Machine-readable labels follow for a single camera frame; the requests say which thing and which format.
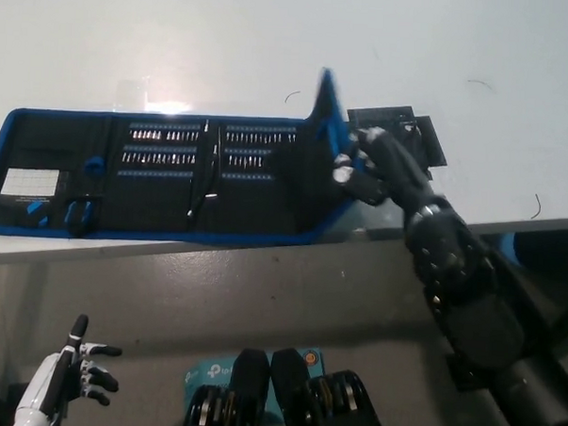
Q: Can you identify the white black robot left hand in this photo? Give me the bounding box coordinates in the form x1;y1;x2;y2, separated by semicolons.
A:
15;311;124;418

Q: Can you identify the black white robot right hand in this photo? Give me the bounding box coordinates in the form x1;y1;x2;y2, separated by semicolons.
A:
331;123;449;216

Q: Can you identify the black blue-edged roll-up toolkit case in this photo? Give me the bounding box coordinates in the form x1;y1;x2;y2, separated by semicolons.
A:
0;53;366;253

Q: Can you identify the robot left body block black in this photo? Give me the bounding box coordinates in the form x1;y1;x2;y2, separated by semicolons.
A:
180;343;274;426

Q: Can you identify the blue and black chair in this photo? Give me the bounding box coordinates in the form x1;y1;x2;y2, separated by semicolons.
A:
495;229;568;283

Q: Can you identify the teal TP-Link cardboard box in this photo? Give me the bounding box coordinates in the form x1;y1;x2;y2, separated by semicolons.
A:
183;341;324;414

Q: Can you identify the small blue plastic piece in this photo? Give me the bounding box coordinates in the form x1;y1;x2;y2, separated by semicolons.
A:
26;200;53;228

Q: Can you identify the thin metal rod tool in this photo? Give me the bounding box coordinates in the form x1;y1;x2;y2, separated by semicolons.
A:
207;126;223;200

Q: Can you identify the white grid card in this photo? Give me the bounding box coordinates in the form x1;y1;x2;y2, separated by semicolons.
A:
0;167;60;199

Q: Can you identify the black flexible extension shaft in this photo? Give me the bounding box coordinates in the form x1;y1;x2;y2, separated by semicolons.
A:
186;119;213;219

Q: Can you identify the blue-handled black tool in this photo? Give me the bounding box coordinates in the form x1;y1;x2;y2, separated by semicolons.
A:
64;195;98;237

